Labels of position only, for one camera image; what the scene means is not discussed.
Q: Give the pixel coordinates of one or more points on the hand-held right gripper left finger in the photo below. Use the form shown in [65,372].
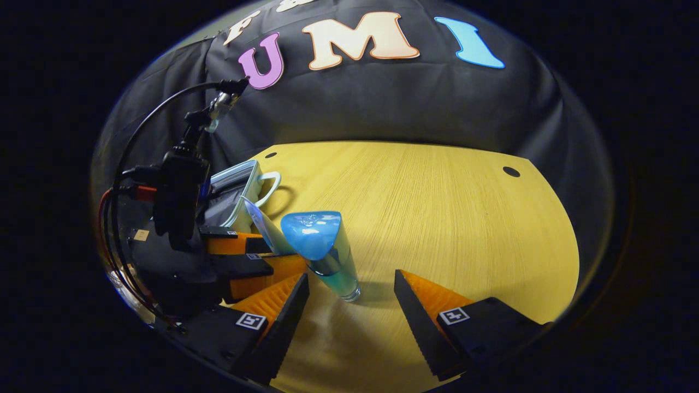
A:
[284,333]

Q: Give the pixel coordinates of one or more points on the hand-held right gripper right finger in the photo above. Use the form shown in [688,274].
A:
[423,333]

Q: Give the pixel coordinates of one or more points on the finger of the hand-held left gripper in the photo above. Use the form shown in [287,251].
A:
[262,273]
[229,244]

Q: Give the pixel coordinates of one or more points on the blue tube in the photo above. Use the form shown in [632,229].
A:
[262,226]

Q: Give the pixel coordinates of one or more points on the pale blue suitcase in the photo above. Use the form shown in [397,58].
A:
[232,202]

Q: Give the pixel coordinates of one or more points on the blue bottle with triangular cap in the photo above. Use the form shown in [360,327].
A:
[317,240]

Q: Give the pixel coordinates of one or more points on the black backdrop cloth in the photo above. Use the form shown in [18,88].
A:
[382,103]

